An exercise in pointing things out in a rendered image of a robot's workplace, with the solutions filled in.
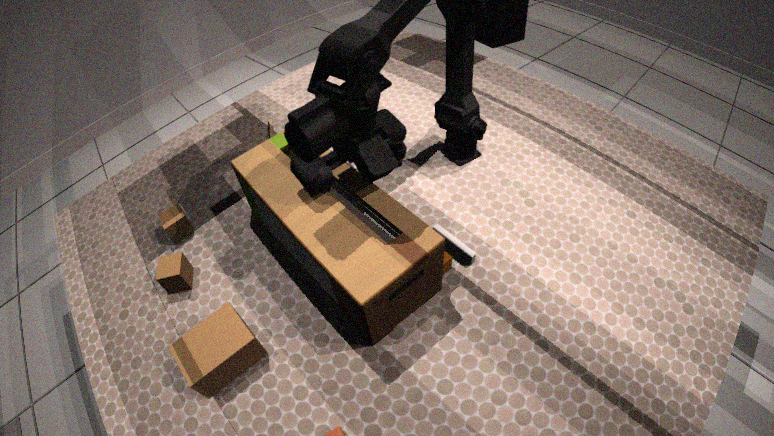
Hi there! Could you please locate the small orange block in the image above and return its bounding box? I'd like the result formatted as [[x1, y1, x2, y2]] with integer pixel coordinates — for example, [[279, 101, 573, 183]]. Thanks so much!
[[325, 427, 345, 436]]

